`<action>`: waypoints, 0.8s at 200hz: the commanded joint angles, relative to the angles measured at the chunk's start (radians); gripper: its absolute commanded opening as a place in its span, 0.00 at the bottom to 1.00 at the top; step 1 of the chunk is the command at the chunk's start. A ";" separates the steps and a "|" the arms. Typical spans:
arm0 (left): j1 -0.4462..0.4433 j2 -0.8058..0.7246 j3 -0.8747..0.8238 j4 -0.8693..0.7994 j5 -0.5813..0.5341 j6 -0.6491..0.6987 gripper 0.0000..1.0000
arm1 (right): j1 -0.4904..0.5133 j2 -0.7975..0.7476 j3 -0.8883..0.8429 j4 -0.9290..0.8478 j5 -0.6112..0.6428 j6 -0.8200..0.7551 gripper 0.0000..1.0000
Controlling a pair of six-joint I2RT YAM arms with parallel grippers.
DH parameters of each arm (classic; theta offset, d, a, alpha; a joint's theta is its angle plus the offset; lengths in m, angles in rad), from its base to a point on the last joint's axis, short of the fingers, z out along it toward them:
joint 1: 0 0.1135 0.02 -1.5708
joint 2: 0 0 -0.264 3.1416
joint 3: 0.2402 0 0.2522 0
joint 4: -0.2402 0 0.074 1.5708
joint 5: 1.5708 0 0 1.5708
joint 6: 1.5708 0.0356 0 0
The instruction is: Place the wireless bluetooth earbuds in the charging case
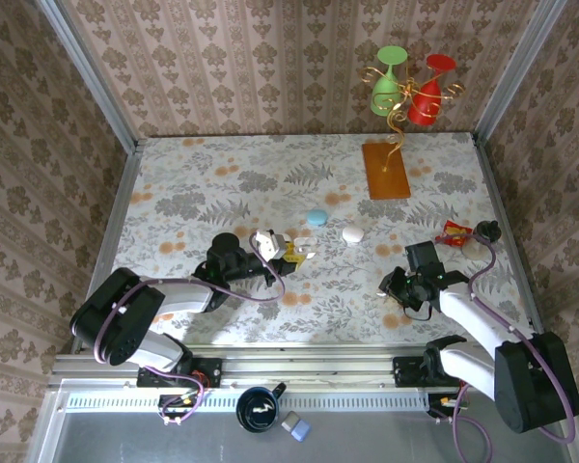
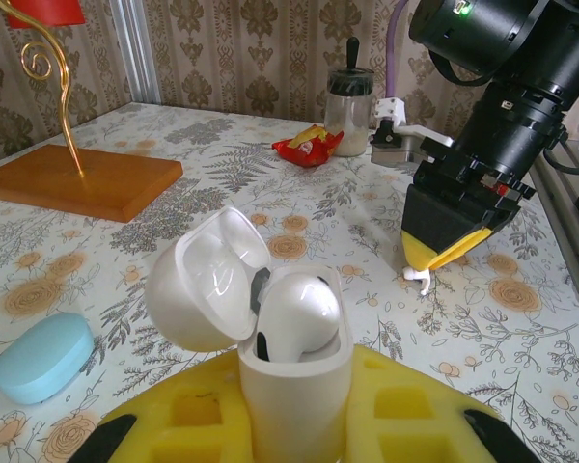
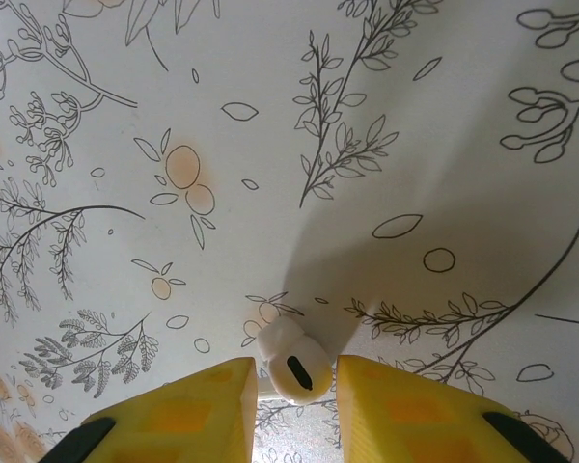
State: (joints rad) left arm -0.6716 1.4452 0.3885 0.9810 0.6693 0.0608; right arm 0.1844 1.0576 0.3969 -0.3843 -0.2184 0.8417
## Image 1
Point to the green plastic wine glass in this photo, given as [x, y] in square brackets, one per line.
[386, 91]

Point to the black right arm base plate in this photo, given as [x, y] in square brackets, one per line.
[405, 371]

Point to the black mug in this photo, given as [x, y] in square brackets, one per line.
[258, 410]

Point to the floral patterned tablecloth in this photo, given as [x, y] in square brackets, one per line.
[270, 169]

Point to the small black capped jar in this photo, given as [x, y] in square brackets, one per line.
[487, 230]

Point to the red snack packet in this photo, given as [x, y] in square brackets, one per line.
[456, 234]

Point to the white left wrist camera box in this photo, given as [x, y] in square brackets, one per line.
[270, 246]

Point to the red plastic wine glass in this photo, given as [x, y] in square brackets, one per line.
[427, 103]

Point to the small pale blue box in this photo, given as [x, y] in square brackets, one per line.
[301, 430]

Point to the aluminium frame post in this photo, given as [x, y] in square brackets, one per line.
[521, 72]
[89, 77]

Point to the glossy white earbud case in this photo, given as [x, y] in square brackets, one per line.
[305, 247]

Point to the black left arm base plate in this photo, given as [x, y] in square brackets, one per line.
[208, 371]

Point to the grey metal bench plate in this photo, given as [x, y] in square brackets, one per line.
[391, 439]

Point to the small grey block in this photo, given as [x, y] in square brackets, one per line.
[288, 421]

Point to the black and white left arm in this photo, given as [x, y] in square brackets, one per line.
[116, 313]

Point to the blue earbud charging case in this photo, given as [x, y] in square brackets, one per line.
[317, 217]

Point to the matte white oval earbud case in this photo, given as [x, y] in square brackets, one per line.
[352, 235]

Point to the aluminium table side rail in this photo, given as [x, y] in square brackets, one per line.
[506, 202]
[113, 231]

